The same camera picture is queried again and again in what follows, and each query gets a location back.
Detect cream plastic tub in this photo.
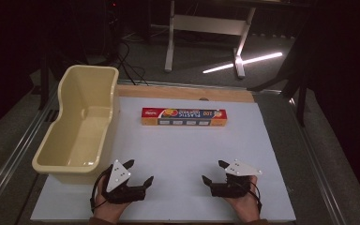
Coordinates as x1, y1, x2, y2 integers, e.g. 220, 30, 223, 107
31, 64, 120, 185

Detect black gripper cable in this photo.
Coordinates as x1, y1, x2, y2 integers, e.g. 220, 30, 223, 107
245, 179, 263, 215
89, 164, 114, 215

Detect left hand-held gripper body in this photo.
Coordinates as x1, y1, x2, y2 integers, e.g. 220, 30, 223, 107
101, 158, 147, 205

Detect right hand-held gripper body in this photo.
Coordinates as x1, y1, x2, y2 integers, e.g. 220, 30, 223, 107
209, 158, 263, 199

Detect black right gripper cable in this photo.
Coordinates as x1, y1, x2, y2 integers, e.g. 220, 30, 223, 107
245, 179, 263, 215

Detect dark metal stand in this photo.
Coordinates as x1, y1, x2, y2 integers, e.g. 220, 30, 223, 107
37, 46, 52, 111

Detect metal floor rail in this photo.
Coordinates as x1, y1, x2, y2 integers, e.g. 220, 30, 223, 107
288, 97, 349, 225
0, 90, 61, 209

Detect white metal desk frame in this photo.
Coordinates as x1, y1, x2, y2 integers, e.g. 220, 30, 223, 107
164, 0, 258, 80

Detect person's right hand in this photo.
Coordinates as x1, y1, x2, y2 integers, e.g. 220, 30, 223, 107
231, 175, 262, 223

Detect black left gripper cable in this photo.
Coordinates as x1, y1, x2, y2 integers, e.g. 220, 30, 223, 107
89, 164, 114, 215

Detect red blue plastic wrap box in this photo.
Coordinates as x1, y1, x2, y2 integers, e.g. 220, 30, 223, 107
141, 107, 228, 128

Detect wooden board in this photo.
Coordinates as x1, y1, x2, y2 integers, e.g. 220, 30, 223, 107
116, 83, 256, 104

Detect black floor cables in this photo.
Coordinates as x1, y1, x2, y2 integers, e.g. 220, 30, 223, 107
114, 39, 150, 86

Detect person's left hand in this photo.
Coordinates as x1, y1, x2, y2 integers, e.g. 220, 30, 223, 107
92, 183, 133, 225

